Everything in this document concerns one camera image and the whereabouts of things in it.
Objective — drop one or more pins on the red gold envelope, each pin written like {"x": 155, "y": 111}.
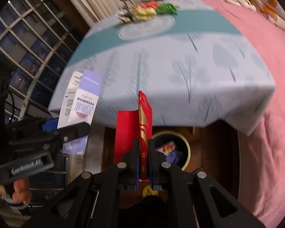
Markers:
{"x": 131, "y": 125}

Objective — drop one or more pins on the black gold crumpled wrapper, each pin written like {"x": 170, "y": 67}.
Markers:
{"x": 125, "y": 15}

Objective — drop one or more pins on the person's left hand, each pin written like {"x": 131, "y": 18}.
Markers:
{"x": 21, "y": 193}

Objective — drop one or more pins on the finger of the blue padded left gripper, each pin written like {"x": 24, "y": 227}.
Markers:
{"x": 50, "y": 125}

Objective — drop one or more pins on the yellow crumpled wrapper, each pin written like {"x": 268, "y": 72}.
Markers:
{"x": 144, "y": 14}

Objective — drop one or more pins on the red pink snack box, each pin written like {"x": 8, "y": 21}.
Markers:
{"x": 167, "y": 148}

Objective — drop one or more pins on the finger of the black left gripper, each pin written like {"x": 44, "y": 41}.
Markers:
{"x": 71, "y": 133}

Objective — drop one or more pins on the tree pattern tablecloth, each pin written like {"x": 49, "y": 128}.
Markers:
{"x": 166, "y": 64}

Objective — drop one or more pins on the green crumpled wrapper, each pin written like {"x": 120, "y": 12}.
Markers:
{"x": 167, "y": 8}

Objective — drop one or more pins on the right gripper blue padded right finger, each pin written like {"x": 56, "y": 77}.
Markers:
{"x": 159, "y": 176}

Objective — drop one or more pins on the orange red snack bag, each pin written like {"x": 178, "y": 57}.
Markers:
{"x": 147, "y": 5}

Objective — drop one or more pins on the pink bed blanket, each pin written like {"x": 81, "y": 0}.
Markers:
{"x": 257, "y": 109}

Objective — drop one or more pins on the purple white carton box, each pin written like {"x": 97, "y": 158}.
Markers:
{"x": 80, "y": 99}

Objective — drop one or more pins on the folded cartoon print blanket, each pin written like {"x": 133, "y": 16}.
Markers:
{"x": 272, "y": 11}

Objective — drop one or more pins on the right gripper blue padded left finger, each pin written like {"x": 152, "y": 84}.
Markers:
{"x": 130, "y": 174}

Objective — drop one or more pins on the purple bag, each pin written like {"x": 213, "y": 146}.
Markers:
{"x": 174, "y": 157}

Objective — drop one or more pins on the yellow rimmed trash bin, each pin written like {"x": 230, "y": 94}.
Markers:
{"x": 180, "y": 141}

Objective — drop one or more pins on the left yellow slipper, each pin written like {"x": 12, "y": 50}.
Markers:
{"x": 148, "y": 191}

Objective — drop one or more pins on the metal window grille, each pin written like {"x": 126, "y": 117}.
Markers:
{"x": 39, "y": 39}

